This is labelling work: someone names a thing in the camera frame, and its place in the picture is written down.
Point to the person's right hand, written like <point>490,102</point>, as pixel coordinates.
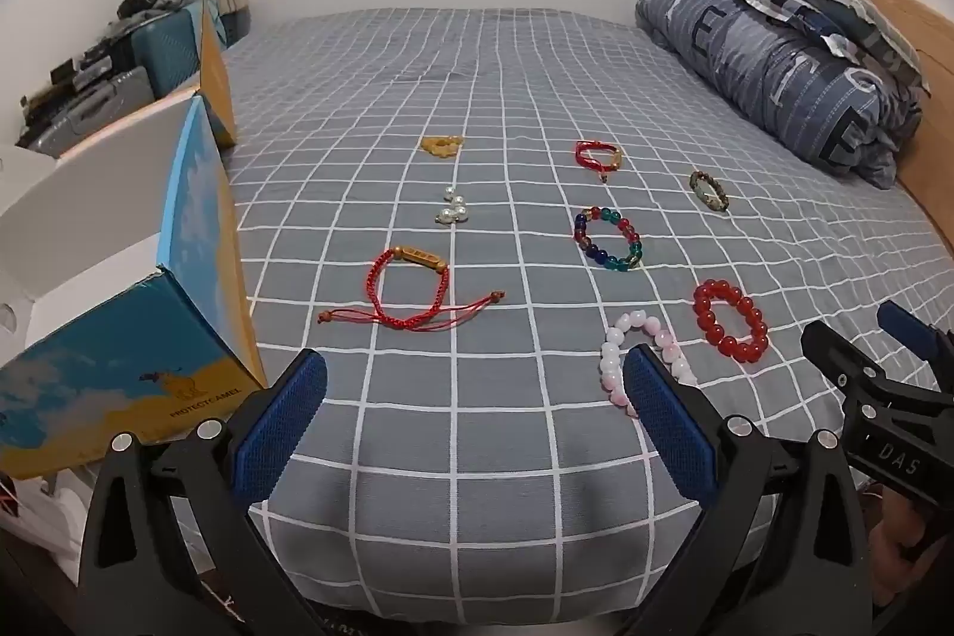
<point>894,528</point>

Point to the grey suitcase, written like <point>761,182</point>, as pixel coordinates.
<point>97,111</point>

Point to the pile of dark items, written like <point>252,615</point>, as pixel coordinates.
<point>89,62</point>

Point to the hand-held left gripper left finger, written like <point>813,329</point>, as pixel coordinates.
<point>279,427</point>

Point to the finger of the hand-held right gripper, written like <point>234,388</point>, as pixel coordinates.
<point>905,330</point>
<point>827,345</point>

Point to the blue and yellow cardboard box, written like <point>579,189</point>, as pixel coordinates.
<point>194,248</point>

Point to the folded blue printed quilt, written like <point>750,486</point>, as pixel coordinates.
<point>760,62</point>

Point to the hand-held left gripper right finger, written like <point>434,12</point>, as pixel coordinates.
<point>667,427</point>

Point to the wooden headboard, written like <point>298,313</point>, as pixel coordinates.
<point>920,32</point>

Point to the teal suitcase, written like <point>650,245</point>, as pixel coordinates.
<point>164,47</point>

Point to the grey checked bed sheet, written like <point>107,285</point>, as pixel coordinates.
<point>484,84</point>

